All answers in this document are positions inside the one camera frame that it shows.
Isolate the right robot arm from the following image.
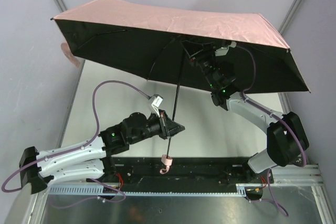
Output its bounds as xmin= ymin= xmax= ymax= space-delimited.
xmin=181 ymin=40 xmax=309 ymax=174

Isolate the grey cable duct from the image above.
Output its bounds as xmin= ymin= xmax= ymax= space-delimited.
xmin=48 ymin=184 xmax=263 ymax=198

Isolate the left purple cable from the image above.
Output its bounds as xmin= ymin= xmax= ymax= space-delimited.
xmin=1 ymin=80 xmax=155 ymax=193

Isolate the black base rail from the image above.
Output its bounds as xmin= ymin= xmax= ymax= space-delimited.
xmin=102 ymin=157 xmax=274 ymax=194

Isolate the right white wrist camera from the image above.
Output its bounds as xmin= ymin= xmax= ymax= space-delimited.
xmin=215 ymin=41 xmax=237 ymax=57

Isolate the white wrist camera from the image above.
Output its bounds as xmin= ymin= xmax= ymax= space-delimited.
xmin=215 ymin=41 xmax=237 ymax=57
xmin=149 ymin=94 xmax=163 ymax=116

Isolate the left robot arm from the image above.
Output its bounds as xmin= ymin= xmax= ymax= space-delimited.
xmin=19 ymin=110 xmax=185 ymax=194

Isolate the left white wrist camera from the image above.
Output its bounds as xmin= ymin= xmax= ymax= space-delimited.
xmin=149 ymin=94 xmax=163 ymax=116

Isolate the pink folding umbrella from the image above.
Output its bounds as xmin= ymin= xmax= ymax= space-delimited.
xmin=49 ymin=0 xmax=312 ymax=175

